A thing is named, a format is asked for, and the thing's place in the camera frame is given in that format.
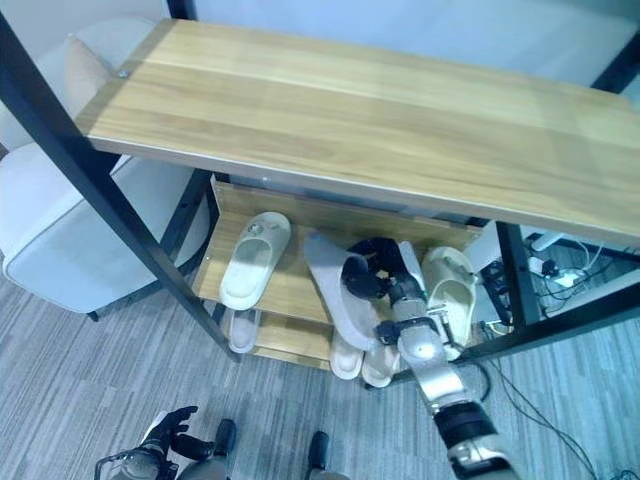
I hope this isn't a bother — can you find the beige cushion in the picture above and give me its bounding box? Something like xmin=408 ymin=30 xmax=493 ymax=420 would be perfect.
xmin=63 ymin=33 xmax=114 ymax=107

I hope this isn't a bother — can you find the cream slipper with strap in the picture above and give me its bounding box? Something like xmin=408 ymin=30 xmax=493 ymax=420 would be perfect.
xmin=422 ymin=245 xmax=477 ymax=362

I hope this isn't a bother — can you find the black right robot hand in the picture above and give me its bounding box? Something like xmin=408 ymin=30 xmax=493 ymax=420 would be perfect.
xmin=340 ymin=238 xmax=427 ymax=301

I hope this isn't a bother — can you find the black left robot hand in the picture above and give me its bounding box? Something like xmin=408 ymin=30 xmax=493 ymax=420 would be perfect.
xmin=140 ymin=405 xmax=217 ymax=464

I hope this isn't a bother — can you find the dark right robot foot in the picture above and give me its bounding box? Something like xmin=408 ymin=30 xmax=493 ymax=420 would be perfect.
xmin=307 ymin=430 xmax=331 ymax=470

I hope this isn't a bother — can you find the cream slipper with emblem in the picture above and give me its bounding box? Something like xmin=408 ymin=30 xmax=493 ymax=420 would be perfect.
xmin=219 ymin=211 xmax=292 ymax=311

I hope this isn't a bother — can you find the beige upholstered armchair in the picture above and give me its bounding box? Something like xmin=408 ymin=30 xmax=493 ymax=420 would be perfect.
xmin=0 ymin=17 xmax=210 ymax=322

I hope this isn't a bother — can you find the black floor cable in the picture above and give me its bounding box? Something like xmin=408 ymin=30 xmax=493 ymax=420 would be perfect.
xmin=467 ymin=358 xmax=601 ymax=480

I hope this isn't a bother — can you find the silver left robot leg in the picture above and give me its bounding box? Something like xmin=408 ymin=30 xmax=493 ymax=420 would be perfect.
xmin=175 ymin=448 xmax=232 ymax=480

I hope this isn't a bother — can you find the wooden shoe rack black frame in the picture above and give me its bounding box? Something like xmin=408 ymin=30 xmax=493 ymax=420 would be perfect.
xmin=0 ymin=0 xmax=640 ymax=391

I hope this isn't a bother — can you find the white panel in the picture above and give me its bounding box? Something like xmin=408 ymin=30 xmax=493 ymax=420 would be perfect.
xmin=468 ymin=220 xmax=502 ymax=274

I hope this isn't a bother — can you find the white power strip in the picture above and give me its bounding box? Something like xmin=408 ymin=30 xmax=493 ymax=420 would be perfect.
xmin=548 ymin=268 xmax=592 ymax=290

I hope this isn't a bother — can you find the silver right robot leg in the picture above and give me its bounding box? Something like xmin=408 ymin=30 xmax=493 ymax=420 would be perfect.
xmin=304 ymin=463 xmax=353 ymax=480

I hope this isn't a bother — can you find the dark left robot foot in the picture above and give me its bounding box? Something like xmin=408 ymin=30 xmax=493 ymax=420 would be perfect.
xmin=213 ymin=418 xmax=238 ymax=457

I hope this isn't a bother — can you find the beige slipper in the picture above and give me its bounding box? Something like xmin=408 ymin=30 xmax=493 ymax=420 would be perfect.
xmin=328 ymin=333 xmax=365 ymax=385
xmin=361 ymin=343 xmax=402 ymax=389
xmin=227 ymin=306 xmax=263 ymax=355

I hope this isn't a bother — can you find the silver robot leg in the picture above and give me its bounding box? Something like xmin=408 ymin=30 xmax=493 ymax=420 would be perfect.
xmin=175 ymin=448 xmax=232 ymax=480
xmin=304 ymin=463 xmax=353 ymax=480

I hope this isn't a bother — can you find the dark robot foot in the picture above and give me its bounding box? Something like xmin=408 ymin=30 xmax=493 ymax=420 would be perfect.
xmin=307 ymin=430 xmax=331 ymax=470
xmin=213 ymin=418 xmax=238 ymax=457

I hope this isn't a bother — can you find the cream slipper grey sole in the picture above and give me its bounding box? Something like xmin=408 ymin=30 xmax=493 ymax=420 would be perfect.
xmin=302 ymin=230 xmax=382 ymax=352

